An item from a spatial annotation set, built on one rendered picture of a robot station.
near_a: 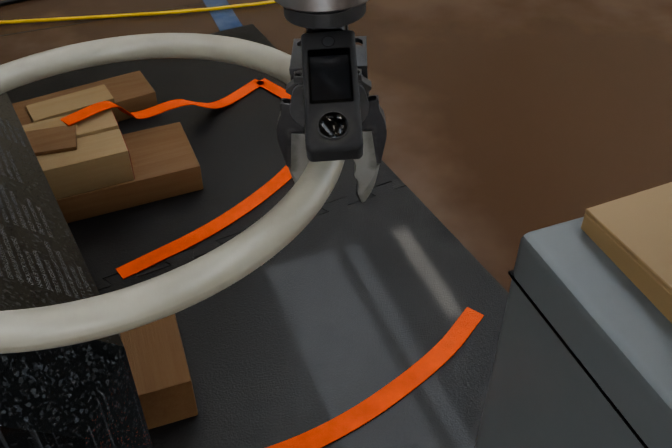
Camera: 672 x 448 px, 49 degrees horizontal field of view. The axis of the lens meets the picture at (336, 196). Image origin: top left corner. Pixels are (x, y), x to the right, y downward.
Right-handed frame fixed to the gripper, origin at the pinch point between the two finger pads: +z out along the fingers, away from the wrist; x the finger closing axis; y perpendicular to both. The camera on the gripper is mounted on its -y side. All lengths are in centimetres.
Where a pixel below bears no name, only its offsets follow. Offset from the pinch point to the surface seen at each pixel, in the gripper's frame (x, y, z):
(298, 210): 2.3, -12.5, -8.4
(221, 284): 7.6, -19.5, -7.3
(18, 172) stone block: 51, 33, 19
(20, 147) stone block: 54, 41, 20
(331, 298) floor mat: 7, 67, 84
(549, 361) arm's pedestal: -21.0, -9.5, 14.5
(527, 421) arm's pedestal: -20.1, -8.6, 25.8
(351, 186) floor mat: 2, 111, 83
